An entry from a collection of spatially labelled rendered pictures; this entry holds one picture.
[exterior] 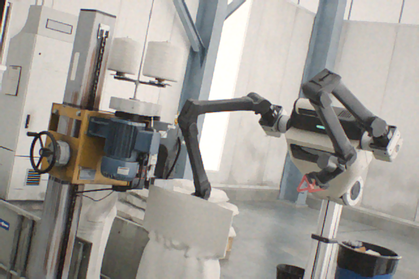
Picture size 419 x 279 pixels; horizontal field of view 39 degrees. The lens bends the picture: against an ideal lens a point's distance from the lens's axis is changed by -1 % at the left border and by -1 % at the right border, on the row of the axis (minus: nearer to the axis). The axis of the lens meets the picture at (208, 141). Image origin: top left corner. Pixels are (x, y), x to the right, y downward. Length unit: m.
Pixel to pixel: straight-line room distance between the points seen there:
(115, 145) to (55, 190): 0.36
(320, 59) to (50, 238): 9.22
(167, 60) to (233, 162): 7.61
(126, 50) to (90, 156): 0.52
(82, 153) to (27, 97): 3.93
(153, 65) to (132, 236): 1.18
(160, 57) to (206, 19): 6.36
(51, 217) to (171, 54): 0.87
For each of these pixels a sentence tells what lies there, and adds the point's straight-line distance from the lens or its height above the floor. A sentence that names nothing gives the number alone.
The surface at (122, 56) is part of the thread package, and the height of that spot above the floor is 1.60.
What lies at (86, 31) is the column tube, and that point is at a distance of 2.61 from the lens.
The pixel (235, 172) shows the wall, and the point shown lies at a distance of 10.18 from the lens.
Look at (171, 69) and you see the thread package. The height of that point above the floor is 1.58.
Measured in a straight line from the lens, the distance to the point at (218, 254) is 2.54.
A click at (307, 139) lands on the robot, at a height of 1.40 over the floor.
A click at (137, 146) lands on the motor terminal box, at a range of 2.44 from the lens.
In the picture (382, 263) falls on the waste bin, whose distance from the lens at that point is 4.56.
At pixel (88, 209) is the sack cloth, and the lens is 3.05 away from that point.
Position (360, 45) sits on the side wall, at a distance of 11.39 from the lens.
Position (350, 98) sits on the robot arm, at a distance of 2.33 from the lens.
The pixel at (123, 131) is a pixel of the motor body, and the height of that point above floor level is 1.29.
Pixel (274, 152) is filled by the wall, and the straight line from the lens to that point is 11.03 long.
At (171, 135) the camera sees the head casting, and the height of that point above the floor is 1.28.
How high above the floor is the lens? 1.44
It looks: 3 degrees down
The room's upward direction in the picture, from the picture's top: 11 degrees clockwise
